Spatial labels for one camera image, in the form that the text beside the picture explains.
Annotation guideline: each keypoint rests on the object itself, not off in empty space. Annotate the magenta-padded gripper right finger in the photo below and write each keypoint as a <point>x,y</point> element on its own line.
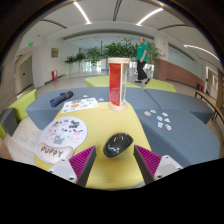
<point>156,166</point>

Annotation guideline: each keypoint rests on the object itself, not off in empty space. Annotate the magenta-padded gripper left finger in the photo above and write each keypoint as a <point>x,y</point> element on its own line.
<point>75,168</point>

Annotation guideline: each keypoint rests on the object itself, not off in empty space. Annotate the black computer mouse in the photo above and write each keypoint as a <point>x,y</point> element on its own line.
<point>116,145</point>

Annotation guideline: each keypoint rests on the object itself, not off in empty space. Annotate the small paper sticker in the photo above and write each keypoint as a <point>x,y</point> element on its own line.
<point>164,114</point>
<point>168,127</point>
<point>101,99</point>
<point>160,124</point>
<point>159,118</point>
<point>167,120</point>
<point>147,113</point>
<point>85,96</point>
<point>153,111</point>

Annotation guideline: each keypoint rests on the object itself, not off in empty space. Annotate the white sticker sheet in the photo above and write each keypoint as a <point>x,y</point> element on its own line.
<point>80,105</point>

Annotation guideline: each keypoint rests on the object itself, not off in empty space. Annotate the folded dark blue umbrella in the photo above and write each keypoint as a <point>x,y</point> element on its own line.
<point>60,98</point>

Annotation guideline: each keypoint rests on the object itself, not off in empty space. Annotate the lime green upholstered seat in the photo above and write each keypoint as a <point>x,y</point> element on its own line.
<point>160,85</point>
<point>2,131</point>
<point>96,81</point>
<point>25,105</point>

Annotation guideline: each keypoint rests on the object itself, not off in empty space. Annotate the dark grey stool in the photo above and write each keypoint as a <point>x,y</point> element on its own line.
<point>8,121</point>

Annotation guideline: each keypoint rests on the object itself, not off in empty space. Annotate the wooden bench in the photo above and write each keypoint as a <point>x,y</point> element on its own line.
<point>213,106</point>

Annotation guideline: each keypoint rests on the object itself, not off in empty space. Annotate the red tower with wooden ends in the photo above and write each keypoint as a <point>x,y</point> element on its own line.
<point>116,83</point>

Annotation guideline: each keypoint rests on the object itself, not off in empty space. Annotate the red fire extinguisher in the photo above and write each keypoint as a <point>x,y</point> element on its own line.
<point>54,75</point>

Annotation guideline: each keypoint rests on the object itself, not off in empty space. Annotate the person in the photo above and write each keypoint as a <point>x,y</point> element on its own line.
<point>142,55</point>

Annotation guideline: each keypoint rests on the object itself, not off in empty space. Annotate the row of potted green plants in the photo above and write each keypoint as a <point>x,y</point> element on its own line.
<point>116,50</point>

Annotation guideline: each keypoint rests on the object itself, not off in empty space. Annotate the green exit sign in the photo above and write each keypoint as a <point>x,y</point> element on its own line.
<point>30,44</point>

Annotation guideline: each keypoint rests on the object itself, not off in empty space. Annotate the ceiling light strips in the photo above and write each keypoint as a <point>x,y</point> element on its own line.
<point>82,12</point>

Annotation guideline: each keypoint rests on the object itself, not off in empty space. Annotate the framed wall picture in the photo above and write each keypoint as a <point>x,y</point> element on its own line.
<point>54,52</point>

